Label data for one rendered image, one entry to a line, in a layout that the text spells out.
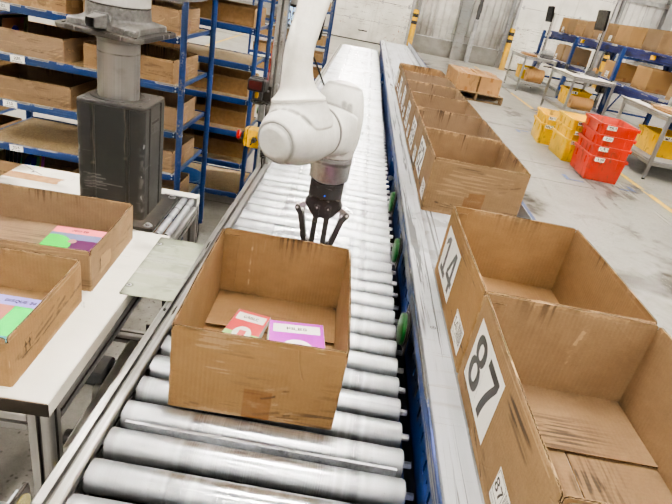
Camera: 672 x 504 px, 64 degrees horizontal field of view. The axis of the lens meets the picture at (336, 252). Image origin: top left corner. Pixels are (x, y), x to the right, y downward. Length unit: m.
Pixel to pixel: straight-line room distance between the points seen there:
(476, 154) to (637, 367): 1.19
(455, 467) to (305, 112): 0.62
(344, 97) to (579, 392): 0.70
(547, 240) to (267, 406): 0.74
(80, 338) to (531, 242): 0.99
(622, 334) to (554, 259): 0.40
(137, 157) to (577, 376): 1.17
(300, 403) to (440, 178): 0.91
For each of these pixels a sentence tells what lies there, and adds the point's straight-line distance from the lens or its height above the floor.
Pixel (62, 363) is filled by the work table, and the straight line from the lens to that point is 1.11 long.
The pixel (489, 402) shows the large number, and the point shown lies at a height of 0.97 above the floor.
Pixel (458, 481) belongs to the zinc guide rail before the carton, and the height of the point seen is 0.89.
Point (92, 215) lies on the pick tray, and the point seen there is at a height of 0.80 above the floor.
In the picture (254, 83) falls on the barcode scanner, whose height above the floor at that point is 1.07.
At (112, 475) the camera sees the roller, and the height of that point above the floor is 0.75.
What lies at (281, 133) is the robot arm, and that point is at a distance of 0.96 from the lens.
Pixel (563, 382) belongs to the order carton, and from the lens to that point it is 1.03.
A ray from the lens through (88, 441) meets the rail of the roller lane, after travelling 0.97.
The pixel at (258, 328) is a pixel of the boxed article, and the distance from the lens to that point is 1.16.
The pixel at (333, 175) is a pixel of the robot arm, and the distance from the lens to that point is 1.16.
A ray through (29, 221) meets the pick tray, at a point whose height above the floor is 0.76.
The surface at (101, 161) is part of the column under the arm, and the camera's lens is 1.59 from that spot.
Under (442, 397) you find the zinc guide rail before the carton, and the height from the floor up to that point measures 0.89.
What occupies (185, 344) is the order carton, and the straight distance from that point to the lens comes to 0.92.
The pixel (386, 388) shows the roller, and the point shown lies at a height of 0.74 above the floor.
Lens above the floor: 1.44
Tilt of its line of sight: 26 degrees down
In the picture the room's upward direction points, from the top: 11 degrees clockwise
